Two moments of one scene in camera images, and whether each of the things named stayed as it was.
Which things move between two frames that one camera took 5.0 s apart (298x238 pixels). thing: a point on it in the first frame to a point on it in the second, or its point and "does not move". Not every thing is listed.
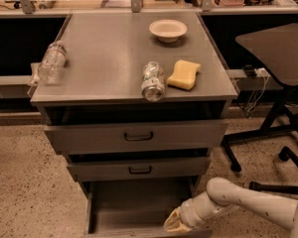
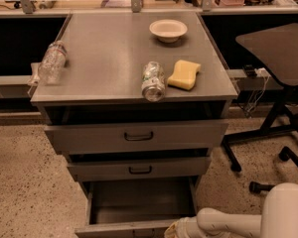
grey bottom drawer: [138, 208] does not move
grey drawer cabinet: [136, 100] does not move
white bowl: [168, 30] does not move
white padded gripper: [191, 214] to [188, 228]
